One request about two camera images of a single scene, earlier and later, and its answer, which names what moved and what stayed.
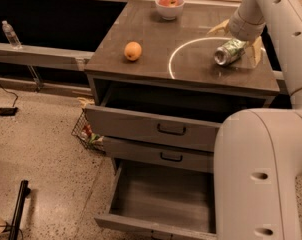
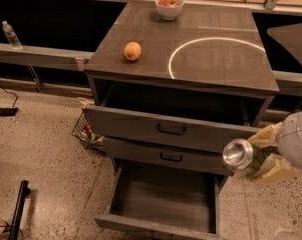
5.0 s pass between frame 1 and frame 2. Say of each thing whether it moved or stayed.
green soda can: moved
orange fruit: stayed
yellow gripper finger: moved
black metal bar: stayed
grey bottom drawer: stayed
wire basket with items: stayed
